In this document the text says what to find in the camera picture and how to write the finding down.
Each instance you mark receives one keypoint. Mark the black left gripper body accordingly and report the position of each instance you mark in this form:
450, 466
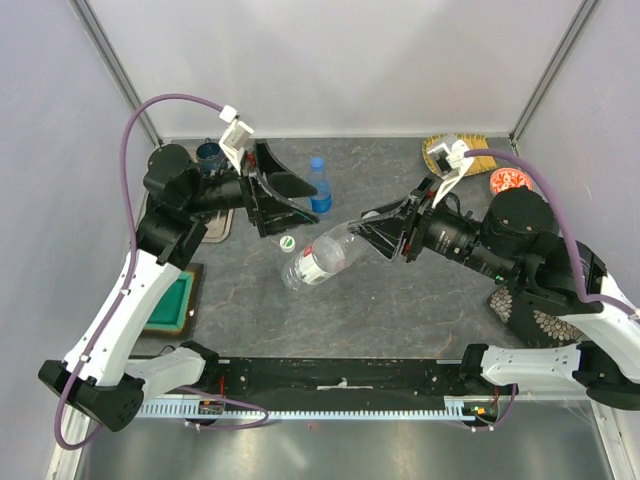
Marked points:
249, 164

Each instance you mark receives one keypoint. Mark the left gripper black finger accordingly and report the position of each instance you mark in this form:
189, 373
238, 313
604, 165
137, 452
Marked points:
283, 214
279, 177

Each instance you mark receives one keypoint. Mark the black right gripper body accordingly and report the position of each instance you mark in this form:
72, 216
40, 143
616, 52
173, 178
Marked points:
415, 231

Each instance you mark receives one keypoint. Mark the green-label Cestbon bottle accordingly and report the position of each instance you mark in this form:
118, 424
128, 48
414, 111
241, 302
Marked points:
286, 243

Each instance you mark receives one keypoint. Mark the red-label clear bottle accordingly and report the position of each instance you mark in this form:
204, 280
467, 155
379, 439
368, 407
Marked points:
332, 252

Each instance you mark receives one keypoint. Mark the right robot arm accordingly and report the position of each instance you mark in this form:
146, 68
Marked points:
518, 244

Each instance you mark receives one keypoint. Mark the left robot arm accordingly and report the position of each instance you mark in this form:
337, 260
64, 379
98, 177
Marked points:
96, 376

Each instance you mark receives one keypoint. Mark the blue-label water bottle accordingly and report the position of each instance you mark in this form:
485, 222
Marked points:
321, 202

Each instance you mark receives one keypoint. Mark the metal serving tray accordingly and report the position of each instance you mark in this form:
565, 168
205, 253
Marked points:
219, 227

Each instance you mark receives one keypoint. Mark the dark teal mug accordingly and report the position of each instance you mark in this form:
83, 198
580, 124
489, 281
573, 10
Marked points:
210, 156

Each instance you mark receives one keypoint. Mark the red floral bowl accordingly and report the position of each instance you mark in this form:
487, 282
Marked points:
503, 179

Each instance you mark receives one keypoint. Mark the green square dish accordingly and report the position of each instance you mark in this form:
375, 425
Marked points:
176, 314

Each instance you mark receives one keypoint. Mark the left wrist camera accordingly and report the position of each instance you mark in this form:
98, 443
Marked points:
233, 141

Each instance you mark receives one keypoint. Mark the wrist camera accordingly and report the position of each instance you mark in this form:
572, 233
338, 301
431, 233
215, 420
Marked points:
449, 157
233, 141

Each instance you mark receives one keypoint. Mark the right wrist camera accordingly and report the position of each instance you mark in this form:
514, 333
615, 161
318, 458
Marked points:
449, 157

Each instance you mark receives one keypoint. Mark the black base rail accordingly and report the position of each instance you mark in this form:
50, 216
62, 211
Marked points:
251, 375

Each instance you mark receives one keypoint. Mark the slotted cable duct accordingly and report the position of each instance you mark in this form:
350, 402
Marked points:
300, 407

